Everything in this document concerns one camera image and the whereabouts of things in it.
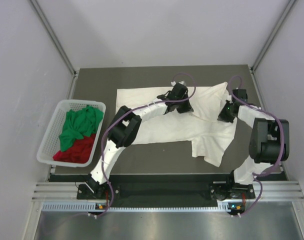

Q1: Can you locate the purple cable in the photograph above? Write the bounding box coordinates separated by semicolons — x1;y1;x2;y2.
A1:
228;75;288;216
98;72;197;216

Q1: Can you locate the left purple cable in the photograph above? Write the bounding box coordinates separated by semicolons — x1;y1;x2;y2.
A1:
98;72;197;216

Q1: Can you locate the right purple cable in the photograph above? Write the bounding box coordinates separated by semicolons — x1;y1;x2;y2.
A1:
228;75;288;216

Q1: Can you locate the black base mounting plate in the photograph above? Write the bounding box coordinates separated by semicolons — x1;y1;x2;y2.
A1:
48;164;255;208

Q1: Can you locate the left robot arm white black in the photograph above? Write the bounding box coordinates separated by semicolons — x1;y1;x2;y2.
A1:
82;81;194;199

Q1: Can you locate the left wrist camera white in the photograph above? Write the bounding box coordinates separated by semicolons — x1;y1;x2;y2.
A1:
170;80;187;87

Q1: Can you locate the white plastic laundry basket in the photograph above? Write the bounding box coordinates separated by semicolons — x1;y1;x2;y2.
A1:
36;99;106;168

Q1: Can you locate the green t shirt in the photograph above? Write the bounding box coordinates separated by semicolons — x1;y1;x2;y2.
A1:
59;105;104;152

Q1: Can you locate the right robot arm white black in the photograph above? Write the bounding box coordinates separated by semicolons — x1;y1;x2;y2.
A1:
211;89;290;201

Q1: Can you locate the left aluminium frame post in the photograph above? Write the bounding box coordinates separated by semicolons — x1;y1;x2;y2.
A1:
28;0;79;77

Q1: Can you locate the white t shirt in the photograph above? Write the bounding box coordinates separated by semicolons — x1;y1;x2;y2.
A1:
116;81;237;169

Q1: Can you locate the aluminium frame post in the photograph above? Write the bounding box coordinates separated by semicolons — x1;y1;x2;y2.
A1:
28;0;79;77
249;0;298;75

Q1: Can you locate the grey slotted cable duct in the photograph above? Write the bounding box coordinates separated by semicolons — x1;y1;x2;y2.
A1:
42;202;244;213

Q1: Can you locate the red t shirt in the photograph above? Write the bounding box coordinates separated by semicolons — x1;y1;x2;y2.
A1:
53;133;96;164

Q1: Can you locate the right aluminium frame post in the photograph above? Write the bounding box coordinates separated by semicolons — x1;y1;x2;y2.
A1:
249;0;298;75

